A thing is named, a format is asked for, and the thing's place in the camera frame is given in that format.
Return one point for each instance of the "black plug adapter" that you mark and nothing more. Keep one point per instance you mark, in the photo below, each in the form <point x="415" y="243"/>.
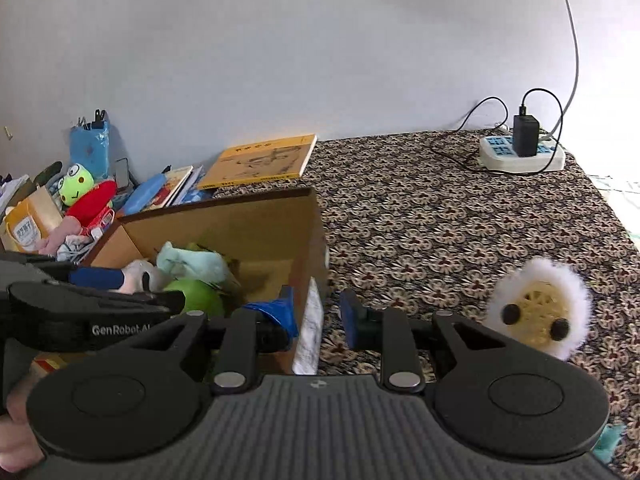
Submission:
<point x="100" y="117"/>

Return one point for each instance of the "green frog plush toy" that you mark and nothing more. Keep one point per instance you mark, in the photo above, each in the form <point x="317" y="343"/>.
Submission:
<point x="82" y="195"/>

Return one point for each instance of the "illustrated paperback book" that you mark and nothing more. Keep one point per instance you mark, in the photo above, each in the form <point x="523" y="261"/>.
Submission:
<point x="172" y="187"/>

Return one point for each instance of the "white power strip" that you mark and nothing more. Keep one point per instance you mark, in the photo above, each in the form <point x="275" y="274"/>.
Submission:
<point x="500" y="152"/>

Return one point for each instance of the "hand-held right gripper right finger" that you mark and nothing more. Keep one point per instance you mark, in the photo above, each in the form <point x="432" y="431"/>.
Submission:
<point x="352" y="320"/>

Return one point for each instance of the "black charger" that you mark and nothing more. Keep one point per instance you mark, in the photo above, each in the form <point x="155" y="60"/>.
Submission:
<point x="526" y="135"/>

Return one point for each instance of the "brown floral patterned bedcover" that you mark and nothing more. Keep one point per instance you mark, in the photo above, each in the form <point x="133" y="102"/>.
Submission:
<point x="430" y="220"/>

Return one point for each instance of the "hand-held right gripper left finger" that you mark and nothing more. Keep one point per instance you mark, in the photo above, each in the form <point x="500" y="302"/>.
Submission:
<point x="277" y="317"/>

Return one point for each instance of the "white plush toy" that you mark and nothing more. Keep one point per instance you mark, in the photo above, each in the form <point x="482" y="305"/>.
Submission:
<point x="142" y="275"/>

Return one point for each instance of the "blue pencil case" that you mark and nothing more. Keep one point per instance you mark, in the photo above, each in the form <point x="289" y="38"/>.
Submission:
<point x="145" y="192"/>

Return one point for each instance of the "person's left hand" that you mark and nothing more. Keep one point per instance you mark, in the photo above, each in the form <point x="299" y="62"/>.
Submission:
<point x="17" y="435"/>

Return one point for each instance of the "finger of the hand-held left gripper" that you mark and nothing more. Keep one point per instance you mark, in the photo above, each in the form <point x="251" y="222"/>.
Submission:
<point x="97" y="278"/>
<point x="90" y="320"/>

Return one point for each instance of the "red and white packet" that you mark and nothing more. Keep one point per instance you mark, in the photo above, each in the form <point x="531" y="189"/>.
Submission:
<point x="99" y="222"/>

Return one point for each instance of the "teal cloth piece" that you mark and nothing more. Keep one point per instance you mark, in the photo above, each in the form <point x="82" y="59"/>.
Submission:
<point x="609" y="442"/>

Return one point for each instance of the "white furry yellow-faced doll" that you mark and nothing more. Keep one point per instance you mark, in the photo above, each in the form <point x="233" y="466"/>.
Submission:
<point x="542" y="310"/>

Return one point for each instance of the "blue pouch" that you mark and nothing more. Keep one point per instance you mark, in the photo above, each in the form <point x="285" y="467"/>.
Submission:
<point x="89" y="152"/>

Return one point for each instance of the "cardboard box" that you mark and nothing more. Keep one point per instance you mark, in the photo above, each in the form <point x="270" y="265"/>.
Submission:
<point x="260" y="240"/>

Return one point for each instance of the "teal plush toy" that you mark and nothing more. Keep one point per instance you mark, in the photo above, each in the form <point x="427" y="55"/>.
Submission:
<point x="192" y="262"/>

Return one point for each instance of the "orange paper bag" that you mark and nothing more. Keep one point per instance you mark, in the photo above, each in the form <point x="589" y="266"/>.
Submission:
<point x="27" y="222"/>

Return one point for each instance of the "yellow book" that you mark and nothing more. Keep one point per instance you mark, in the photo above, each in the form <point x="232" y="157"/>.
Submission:
<point x="260" y="162"/>

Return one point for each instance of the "pink cloth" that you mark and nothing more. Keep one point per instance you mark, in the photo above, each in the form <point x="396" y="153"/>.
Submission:
<point x="57" y="240"/>

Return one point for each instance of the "blue book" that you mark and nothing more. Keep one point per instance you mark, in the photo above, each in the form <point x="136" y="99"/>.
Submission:
<point x="192" y="190"/>

